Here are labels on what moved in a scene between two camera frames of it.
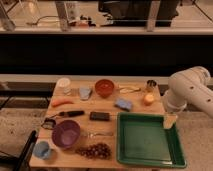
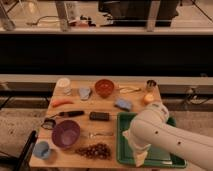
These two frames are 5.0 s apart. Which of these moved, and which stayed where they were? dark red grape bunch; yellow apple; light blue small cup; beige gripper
Moved: beige gripper
Stayed: dark red grape bunch; light blue small cup; yellow apple
